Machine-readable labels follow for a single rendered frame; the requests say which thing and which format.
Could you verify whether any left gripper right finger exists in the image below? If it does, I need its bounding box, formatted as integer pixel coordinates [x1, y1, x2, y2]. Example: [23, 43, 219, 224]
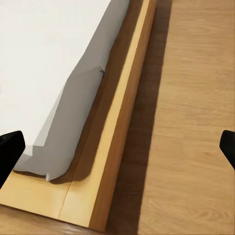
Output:
[219, 130, 235, 170]

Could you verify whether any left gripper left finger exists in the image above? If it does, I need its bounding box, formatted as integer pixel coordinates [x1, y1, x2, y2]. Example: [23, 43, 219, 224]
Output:
[0, 130, 25, 189]

